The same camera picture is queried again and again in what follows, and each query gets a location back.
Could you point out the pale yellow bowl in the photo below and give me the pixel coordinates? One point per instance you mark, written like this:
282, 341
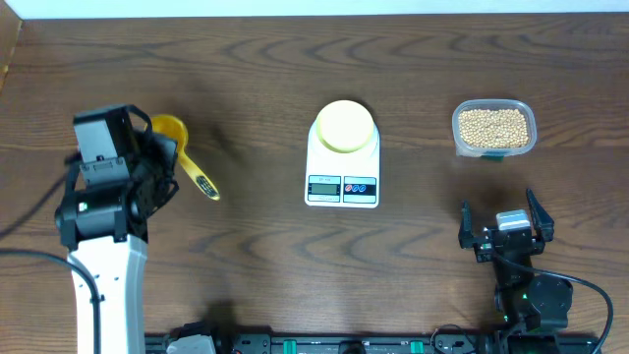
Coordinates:
344, 126

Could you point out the white digital kitchen scale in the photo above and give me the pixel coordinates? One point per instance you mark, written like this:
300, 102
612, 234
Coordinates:
336, 179

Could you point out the cardboard box at edge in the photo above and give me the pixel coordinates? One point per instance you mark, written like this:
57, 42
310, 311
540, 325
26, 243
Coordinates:
10, 29

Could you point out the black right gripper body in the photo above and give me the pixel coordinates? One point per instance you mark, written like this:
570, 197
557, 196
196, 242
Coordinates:
483, 250

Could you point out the yellow plastic measuring scoop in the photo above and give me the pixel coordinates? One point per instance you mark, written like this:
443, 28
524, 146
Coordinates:
174, 128

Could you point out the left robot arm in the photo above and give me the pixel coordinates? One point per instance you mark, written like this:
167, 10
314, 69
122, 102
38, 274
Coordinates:
122, 175

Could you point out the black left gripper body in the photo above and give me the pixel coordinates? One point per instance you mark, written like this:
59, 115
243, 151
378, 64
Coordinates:
156, 161

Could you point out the clear plastic container of soybeans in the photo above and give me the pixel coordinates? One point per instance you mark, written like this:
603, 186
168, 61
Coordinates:
493, 128

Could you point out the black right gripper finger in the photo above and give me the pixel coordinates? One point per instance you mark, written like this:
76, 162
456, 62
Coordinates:
466, 235
542, 222

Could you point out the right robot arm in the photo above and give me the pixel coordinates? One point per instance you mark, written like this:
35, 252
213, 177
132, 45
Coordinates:
534, 305

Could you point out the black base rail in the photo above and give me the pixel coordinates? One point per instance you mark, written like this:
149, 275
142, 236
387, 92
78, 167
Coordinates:
449, 338

